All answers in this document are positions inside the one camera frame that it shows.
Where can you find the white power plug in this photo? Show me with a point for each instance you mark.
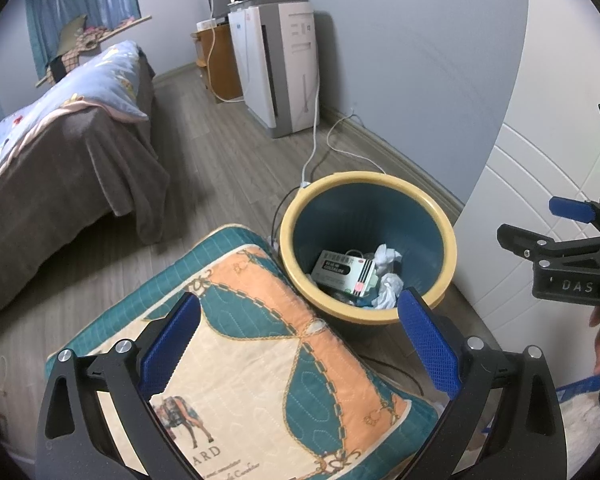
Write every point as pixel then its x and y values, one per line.
pixel 306 185

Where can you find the crumpled white tissue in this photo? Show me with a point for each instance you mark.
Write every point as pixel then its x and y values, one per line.
pixel 387 255

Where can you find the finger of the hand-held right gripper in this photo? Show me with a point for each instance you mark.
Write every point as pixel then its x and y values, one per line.
pixel 570 208
pixel 525 241

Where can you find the printed teal orange cushion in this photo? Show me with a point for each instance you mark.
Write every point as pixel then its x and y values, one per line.
pixel 260 340

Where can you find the wooden cabinet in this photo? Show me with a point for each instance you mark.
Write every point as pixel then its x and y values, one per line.
pixel 225 65

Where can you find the white wardrobe door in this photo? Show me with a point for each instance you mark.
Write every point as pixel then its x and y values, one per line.
pixel 530 185

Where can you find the yellow rimmed teal trash bin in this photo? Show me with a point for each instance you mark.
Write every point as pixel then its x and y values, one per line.
pixel 330 220

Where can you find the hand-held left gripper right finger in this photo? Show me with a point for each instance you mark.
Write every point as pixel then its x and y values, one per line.
pixel 427 342

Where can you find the blue printed quilt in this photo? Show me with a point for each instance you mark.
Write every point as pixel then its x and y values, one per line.
pixel 80 80

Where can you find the olive cushion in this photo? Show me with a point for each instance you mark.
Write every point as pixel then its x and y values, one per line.
pixel 72 32

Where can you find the white tissues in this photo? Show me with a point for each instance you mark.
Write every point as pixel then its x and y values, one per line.
pixel 387 287

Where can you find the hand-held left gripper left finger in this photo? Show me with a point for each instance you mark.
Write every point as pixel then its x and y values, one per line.
pixel 169 342

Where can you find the white medicine box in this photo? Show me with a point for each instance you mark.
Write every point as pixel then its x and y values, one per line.
pixel 340 267

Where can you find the plaid cloth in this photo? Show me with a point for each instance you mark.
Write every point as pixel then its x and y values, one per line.
pixel 87 42

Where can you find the white air purifier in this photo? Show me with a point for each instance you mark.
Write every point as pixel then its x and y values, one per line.
pixel 290 60

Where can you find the bed with grey blanket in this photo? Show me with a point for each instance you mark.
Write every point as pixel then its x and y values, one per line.
pixel 55 185

